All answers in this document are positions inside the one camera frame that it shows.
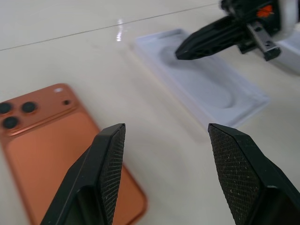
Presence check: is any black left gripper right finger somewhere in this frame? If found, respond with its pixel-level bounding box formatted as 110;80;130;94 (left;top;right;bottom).
208;123;300;225

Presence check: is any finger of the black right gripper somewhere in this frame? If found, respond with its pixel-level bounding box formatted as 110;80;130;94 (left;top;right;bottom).
175;15;247;55
176;28;255;61

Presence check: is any orange smartphone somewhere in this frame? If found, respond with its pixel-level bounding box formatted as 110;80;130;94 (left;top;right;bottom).
0;82;149;225

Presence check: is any white phone box tray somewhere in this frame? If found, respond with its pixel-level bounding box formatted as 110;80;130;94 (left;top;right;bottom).
134;28;270;129

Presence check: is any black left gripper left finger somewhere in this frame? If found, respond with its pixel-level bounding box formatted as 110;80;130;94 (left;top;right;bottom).
39;123;127;225

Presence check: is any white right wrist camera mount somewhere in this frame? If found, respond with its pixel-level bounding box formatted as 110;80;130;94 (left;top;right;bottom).
276;0;300;33

